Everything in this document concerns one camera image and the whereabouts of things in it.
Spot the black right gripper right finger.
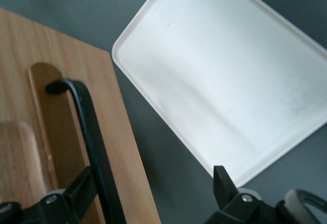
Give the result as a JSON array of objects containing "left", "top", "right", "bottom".
[{"left": 205, "top": 165, "right": 290, "bottom": 224}]

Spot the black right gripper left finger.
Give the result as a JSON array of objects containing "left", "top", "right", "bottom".
[{"left": 0, "top": 166, "right": 100, "bottom": 224}]

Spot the wooden drawer cabinet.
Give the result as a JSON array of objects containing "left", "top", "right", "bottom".
[{"left": 0, "top": 8, "right": 162, "bottom": 224}]

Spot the white rectangular tray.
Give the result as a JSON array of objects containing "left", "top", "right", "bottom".
[{"left": 112, "top": 0, "right": 327, "bottom": 187}]

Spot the black metal drawer handle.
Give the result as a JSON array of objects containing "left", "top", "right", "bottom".
[{"left": 45, "top": 79, "right": 126, "bottom": 224}]

